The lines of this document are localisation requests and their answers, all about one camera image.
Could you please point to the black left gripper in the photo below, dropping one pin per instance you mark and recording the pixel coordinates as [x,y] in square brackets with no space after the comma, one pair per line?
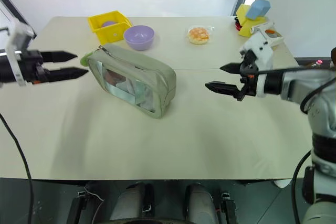
[31,68]

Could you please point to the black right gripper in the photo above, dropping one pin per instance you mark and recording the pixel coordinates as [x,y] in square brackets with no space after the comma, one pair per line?
[249,77]

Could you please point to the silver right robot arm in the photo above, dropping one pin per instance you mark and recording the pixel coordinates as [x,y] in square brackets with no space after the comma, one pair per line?
[296,85]

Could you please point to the green zippered pouch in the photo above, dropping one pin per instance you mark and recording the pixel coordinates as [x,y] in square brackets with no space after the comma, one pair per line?
[136,82]

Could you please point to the bread in clear wrapper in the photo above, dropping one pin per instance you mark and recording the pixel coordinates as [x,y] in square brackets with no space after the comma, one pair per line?
[198,35]

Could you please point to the red and black small object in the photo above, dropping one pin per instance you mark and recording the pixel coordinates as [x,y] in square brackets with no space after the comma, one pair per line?
[238,24]

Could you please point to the yellow block toy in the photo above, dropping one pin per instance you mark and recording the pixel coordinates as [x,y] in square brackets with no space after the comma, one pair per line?
[246,26]

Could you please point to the small white tray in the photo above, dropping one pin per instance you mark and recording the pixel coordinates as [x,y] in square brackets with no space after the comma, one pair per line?
[273,39]

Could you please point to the yellow plastic bin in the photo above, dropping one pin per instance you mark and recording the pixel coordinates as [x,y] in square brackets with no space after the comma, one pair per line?
[115,33]

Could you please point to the purple item inside bin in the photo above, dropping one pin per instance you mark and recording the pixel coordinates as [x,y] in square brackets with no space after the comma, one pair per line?
[109,23]

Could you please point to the blue block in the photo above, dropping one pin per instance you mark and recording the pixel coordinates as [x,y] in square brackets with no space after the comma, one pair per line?
[260,9]

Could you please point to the purple plastic bowl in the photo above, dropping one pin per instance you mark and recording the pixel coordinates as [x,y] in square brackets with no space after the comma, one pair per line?
[139,37]

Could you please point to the bottle with pink cap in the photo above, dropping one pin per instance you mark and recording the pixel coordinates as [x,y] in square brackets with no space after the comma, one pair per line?
[315,63]

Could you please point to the dark brown object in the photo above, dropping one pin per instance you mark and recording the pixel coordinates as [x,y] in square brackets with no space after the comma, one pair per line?
[333,57]

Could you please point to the white object under table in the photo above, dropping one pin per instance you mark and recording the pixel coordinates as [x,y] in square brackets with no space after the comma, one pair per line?
[283,183]

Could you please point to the dark rounded grey shape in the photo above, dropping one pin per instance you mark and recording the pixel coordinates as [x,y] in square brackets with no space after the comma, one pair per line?
[132,203]
[200,204]

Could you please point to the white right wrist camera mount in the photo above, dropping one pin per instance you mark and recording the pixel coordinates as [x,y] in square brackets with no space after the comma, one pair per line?
[261,47]

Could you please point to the black frame post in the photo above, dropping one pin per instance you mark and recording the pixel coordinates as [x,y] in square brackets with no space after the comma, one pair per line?
[15,11]

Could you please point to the black bracket under table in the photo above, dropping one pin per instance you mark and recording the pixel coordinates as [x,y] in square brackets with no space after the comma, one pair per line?
[76,208]
[228,208]

